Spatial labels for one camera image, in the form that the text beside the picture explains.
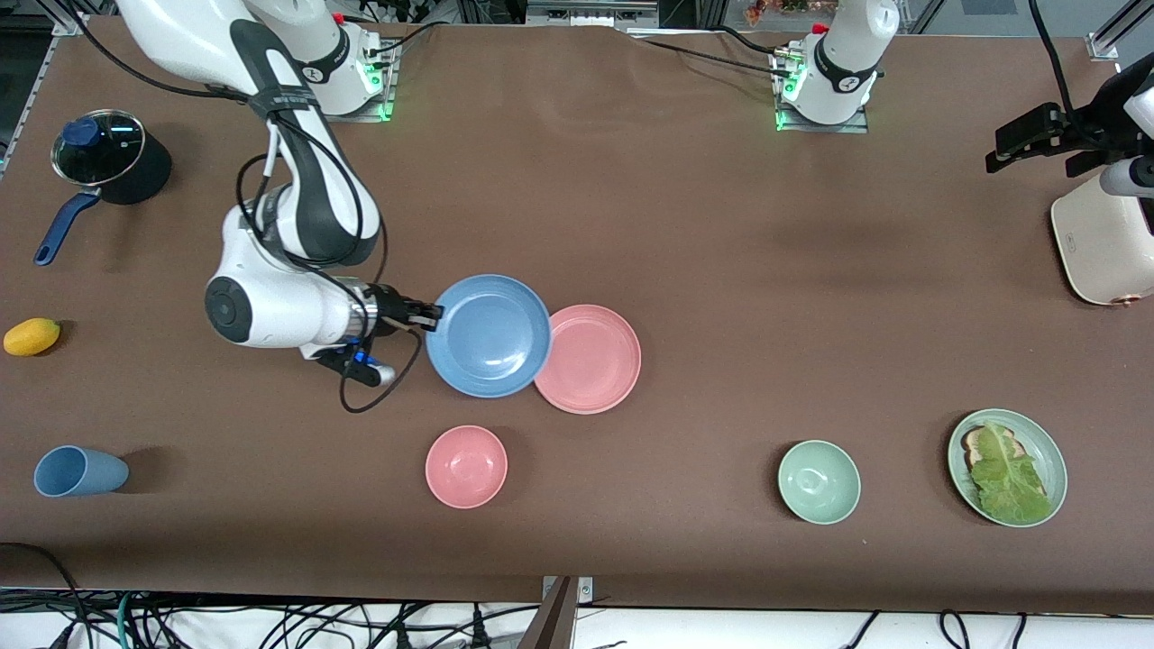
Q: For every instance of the cream white toaster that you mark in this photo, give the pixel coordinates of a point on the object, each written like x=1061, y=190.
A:
x=1104, y=243

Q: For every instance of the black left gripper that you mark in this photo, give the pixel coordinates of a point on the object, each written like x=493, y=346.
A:
x=1085, y=132

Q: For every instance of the brown table cover mat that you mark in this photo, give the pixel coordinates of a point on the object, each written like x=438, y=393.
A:
x=721, y=207

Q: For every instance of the aluminium frame profile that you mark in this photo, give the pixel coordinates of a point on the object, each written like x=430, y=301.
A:
x=590, y=13

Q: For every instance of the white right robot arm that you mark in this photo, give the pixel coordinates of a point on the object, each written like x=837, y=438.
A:
x=279, y=306

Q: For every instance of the yellow lemon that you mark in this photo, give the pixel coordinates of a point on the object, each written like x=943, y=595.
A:
x=32, y=336

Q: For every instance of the green plate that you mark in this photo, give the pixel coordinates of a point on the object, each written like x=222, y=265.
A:
x=1057, y=469

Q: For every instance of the blue cup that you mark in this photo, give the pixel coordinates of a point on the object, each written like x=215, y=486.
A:
x=81, y=471

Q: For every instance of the toast bread slice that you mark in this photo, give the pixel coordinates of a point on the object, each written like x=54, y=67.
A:
x=974, y=442

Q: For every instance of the green lettuce leaf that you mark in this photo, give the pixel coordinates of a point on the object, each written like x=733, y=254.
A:
x=1010, y=478

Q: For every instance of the small metal table bracket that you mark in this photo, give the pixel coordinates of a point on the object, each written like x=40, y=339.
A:
x=586, y=590

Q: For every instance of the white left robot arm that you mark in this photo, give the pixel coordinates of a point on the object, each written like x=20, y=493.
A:
x=843, y=54

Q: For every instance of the green deep bowl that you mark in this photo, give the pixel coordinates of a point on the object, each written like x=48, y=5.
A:
x=819, y=482

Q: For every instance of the pink deep bowl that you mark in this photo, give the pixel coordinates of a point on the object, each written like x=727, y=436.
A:
x=466, y=466

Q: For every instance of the pink shallow plate bowl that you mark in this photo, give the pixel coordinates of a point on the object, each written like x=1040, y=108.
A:
x=595, y=361

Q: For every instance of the glass lid blue knob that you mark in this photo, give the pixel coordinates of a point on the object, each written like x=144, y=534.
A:
x=108, y=149

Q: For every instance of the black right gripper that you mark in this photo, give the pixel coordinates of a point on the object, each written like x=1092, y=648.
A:
x=393, y=309

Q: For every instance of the blue shallow plate bowl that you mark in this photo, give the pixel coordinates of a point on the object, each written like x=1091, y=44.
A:
x=487, y=335

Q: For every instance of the dark blue saucepan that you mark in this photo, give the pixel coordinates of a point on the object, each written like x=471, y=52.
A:
x=149, y=176

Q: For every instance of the colourful artificial flowers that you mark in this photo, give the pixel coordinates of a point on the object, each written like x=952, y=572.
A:
x=775, y=9

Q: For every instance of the metal corner bracket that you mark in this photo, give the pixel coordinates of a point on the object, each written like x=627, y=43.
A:
x=72, y=24
x=1102, y=47

